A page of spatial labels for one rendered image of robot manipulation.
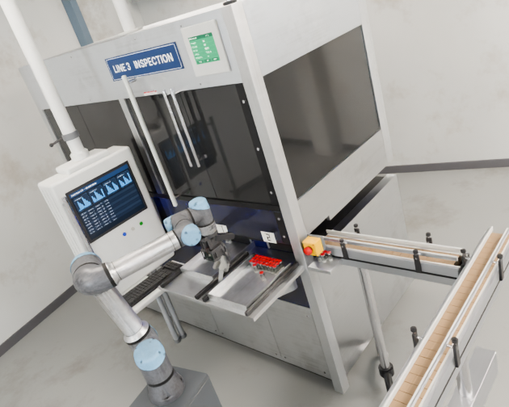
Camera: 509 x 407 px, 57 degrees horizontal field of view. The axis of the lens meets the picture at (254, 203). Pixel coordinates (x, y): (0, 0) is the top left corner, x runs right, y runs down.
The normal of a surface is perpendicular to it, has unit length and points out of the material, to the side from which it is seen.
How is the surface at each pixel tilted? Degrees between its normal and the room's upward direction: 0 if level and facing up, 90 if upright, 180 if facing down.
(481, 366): 0
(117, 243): 90
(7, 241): 90
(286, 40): 90
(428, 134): 90
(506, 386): 0
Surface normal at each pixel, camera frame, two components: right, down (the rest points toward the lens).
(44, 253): 0.84, -0.02
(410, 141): -0.46, 0.49
